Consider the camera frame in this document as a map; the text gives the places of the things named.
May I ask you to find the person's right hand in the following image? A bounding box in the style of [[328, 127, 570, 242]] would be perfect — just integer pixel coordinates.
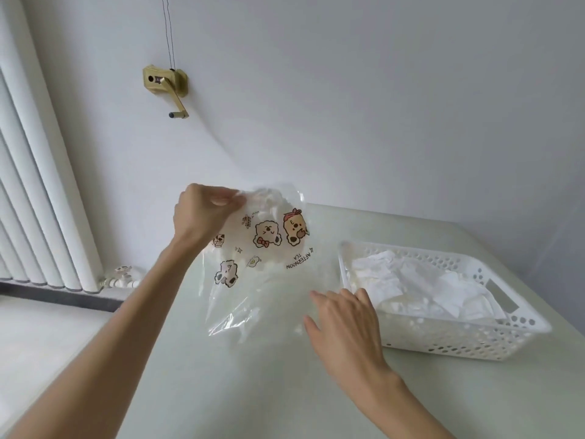
[[303, 287, 406, 409]]

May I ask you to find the person's left hand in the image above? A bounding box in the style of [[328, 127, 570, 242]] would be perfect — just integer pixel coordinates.
[[172, 183, 247, 253]]

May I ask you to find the stack of white gloves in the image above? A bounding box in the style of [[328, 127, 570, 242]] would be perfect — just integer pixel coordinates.
[[349, 250, 508, 321]]

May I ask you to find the clear bear-print plastic bag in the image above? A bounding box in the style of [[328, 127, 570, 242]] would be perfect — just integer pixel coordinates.
[[200, 182, 348, 346]]

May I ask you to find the white perforated plastic basket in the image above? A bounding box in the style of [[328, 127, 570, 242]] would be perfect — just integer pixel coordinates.
[[337, 240, 553, 363]]

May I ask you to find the person's left forearm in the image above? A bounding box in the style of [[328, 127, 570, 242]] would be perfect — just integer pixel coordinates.
[[9, 237, 207, 439]]

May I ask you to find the white radiator valve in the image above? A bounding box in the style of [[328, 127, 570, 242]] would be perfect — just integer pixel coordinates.
[[100, 265, 140, 290]]

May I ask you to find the white column radiator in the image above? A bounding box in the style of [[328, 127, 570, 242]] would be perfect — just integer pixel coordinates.
[[0, 0, 105, 294]]

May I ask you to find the brass wall crank winch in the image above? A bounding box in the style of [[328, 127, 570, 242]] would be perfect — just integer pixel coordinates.
[[142, 64, 190, 120]]

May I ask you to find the thin steel winch cable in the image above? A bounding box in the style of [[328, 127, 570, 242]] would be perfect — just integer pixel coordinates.
[[162, 0, 177, 71]]

